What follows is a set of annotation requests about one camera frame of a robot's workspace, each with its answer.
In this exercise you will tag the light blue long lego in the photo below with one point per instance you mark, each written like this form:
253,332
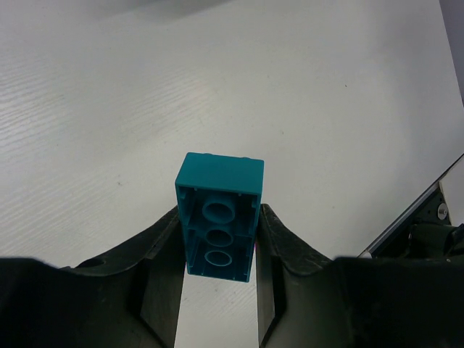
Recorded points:
219,200

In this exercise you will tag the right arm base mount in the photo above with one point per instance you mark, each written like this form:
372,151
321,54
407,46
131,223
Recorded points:
426,229

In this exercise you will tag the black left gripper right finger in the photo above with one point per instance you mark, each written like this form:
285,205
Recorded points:
305,299

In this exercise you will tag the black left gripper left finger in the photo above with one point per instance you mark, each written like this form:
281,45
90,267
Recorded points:
128,296

